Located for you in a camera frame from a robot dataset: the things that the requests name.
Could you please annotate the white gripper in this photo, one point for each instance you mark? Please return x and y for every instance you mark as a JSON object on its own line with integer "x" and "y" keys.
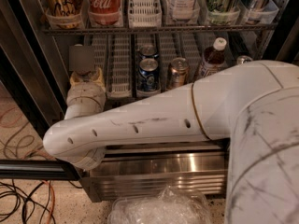
{"x": 86, "y": 92}

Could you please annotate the clear plastic water bottle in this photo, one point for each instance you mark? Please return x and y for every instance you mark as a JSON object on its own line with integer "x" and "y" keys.
{"x": 81, "y": 59}

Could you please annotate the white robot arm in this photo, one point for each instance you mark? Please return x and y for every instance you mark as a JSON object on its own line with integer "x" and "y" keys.
{"x": 218, "y": 115}

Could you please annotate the white empty shelf tray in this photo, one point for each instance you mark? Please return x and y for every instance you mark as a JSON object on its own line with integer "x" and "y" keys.
{"x": 119, "y": 67}

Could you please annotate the glass fridge door left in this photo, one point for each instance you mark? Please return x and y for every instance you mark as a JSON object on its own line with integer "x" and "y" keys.
{"x": 22, "y": 126}

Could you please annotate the white labelled bottle top shelf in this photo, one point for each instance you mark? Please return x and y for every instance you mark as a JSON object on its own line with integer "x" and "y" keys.
{"x": 181, "y": 10}

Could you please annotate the brown tea bottle white cap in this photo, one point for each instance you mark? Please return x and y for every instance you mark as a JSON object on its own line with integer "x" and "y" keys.
{"x": 213, "y": 59}

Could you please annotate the green can top shelf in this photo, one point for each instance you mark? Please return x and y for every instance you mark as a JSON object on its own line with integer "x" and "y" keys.
{"x": 221, "y": 12}

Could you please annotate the blue soda can front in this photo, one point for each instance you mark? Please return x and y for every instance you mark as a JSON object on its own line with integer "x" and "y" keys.
{"x": 148, "y": 75}

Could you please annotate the blue soda can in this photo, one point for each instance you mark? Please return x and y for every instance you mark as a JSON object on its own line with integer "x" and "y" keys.
{"x": 148, "y": 75}
{"x": 148, "y": 51}

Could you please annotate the blue soda can rear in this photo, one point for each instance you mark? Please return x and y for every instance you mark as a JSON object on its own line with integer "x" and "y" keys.
{"x": 148, "y": 51}

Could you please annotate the yellow LaCroix can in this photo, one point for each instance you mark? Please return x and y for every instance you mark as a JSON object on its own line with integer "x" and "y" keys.
{"x": 64, "y": 14}

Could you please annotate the red Coca-Cola can top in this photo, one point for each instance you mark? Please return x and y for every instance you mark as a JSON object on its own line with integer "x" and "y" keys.
{"x": 105, "y": 12}

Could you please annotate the copper coloured can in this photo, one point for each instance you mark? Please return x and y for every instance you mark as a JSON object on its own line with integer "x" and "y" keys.
{"x": 177, "y": 73}

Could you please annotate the white empty top tray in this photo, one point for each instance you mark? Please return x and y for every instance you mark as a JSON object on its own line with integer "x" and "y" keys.
{"x": 144, "y": 13}

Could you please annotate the crumpled clear plastic bag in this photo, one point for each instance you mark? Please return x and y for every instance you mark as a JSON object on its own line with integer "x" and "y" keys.
{"x": 170, "y": 206}

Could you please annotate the slim blue silver can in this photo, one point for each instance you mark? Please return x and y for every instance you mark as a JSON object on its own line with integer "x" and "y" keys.
{"x": 243, "y": 59}

